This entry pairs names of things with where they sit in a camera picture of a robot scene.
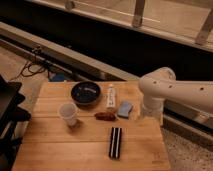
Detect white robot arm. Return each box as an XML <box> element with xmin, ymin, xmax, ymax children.
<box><xmin>139</xmin><ymin>67</ymin><xmax>213</xmax><ymax>116</ymax></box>

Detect white tube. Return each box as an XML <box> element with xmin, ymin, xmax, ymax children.
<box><xmin>106</xmin><ymin>84</ymin><xmax>116</xmax><ymax>111</ymax></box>

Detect dark round bowl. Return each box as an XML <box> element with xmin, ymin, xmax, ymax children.
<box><xmin>71</xmin><ymin>81</ymin><xmax>101</xmax><ymax>106</ymax></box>

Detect blue sponge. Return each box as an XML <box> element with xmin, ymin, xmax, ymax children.
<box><xmin>117</xmin><ymin>101</ymin><xmax>133</xmax><ymax>118</ymax></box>

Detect brown food piece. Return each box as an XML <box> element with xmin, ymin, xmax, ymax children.
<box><xmin>95</xmin><ymin>112</ymin><xmax>116</xmax><ymax>121</ymax></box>

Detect translucent plastic cup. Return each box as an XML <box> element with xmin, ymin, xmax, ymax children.
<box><xmin>58</xmin><ymin>103</ymin><xmax>77</xmax><ymax>126</ymax></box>

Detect blue object on floor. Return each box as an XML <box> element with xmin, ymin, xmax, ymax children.
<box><xmin>50</xmin><ymin>74</ymin><xmax>65</xmax><ymax>82</ymax></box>

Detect black chair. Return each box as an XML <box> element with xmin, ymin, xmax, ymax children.
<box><xmin>0</xmin><ymin>75</ymin><xmax>31</xmax><ymax>171</ymax></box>

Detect black cables on floor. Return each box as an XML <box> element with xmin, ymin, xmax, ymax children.
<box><xmin>9</xmin><ymin>46</ymin><xmax>54</xmax><ymax>82</ymax></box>

